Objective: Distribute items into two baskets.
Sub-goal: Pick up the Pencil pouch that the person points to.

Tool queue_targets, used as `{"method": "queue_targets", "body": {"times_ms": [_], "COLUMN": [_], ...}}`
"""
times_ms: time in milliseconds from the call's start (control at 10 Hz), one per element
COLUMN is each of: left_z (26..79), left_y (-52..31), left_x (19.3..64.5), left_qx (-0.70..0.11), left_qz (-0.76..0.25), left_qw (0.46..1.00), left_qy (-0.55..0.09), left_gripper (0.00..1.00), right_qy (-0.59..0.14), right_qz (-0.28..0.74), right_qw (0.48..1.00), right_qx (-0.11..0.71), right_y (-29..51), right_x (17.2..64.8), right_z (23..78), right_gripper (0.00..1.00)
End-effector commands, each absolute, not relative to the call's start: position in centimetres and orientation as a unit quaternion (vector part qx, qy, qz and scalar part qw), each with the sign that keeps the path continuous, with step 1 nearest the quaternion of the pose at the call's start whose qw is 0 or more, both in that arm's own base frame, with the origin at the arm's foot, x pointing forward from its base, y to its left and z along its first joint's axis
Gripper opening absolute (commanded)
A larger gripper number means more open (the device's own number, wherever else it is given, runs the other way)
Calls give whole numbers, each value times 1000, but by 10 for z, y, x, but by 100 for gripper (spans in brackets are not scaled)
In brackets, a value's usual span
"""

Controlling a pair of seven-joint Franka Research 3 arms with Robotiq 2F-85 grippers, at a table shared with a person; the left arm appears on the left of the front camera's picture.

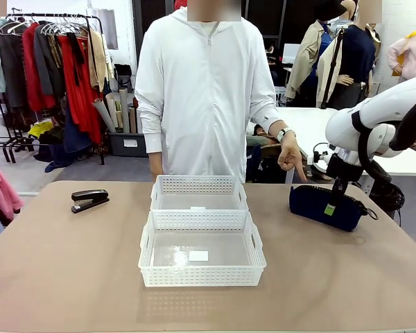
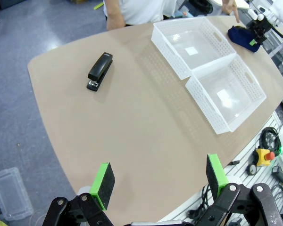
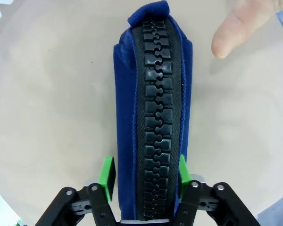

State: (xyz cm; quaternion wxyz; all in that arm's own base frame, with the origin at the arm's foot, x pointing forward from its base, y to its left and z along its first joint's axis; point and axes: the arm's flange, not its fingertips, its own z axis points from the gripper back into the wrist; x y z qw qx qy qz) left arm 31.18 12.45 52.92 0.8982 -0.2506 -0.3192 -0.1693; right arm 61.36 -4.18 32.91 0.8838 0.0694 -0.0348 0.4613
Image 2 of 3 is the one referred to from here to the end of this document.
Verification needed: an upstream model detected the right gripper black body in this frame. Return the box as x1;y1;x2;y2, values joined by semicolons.
250;16;272;45

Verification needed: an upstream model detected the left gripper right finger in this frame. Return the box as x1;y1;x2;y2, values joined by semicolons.
195;153;283;226

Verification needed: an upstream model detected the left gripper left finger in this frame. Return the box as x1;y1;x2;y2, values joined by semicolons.
42;162;116;226

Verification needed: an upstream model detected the navy zipper pouch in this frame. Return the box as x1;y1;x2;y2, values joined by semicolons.
227;25;261;53

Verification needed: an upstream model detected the person right forearm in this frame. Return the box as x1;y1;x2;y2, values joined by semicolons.
103;0;124;21

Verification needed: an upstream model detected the person left hand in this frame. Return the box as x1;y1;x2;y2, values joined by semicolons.
221;0;241;24

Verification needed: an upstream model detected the person right hand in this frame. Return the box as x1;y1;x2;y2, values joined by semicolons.
107;16;126;31

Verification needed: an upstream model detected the black tape roll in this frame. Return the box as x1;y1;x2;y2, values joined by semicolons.
247;164;258;176

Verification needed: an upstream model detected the yellow red emergency stop button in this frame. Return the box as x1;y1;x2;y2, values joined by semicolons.
255;148;275;167

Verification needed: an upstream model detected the white perforated plastic basket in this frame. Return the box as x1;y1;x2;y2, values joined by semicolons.
151;16;237;81
185;55;267;135

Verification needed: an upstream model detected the black bag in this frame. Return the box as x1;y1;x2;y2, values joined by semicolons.
188;0;213;14

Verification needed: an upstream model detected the black yellow hand tool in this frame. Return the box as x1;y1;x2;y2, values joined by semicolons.
272;165;283;189

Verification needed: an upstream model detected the clear plastic storage box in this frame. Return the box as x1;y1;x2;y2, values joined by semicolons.
0;167;34;222

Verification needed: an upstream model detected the black stapler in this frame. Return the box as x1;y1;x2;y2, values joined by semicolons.
86;52;114;92

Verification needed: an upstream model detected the person torso white jacket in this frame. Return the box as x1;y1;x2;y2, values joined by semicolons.
103;0;177;25

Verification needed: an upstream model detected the black cable bundle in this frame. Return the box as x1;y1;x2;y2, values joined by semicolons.
188;183;216;223

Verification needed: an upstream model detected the grey metal frame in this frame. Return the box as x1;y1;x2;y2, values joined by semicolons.
265;29;283;80

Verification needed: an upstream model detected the white slotted base plate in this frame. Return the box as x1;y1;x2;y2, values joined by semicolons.
155;110;283;226

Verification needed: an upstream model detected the black coiled cable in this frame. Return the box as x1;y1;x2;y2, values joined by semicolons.
260;127;283;156

